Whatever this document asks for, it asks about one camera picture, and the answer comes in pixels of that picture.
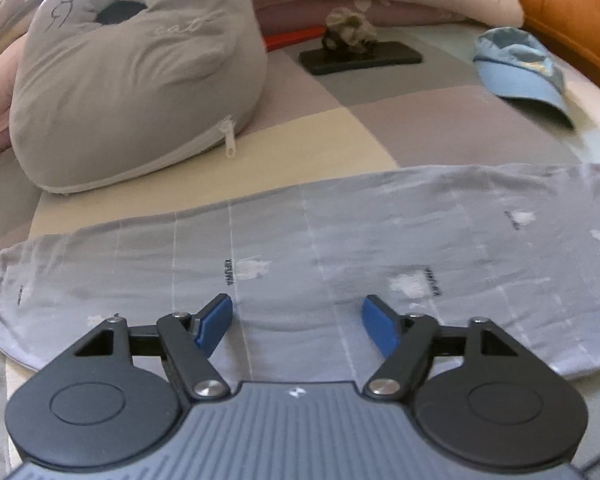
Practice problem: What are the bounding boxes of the grey cat pillow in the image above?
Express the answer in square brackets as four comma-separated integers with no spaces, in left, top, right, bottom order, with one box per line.
[9,0,268,196]

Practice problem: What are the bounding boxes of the patchwork floral bed sheet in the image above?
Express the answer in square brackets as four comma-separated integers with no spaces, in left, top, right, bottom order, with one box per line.
[0,20,600,480]

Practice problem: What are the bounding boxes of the light blue cap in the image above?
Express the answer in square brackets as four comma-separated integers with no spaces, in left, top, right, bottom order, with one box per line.
[472,27,577,129]

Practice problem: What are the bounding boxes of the wooden bed headboard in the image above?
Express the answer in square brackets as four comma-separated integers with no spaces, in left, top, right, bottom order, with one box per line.
[495,0,600,106]

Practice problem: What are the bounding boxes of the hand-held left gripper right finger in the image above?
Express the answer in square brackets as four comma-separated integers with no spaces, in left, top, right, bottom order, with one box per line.
[361,295,523,401]

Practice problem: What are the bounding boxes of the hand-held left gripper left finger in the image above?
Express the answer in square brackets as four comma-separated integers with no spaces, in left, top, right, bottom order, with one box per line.
[74,293,233,400]

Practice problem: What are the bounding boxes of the beige fabric flower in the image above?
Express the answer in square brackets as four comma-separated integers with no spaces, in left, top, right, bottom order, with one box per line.
[322,7,378,56]

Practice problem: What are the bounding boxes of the orange plastic stick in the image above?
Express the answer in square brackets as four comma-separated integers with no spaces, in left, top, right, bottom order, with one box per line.
[265,25,327,52]

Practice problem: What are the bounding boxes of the black phone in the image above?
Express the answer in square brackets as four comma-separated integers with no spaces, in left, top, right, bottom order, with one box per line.
[299,40,423,77]

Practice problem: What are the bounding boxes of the light grey printed pants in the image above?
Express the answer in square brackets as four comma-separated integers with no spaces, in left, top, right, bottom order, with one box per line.
[0,159,600,382]

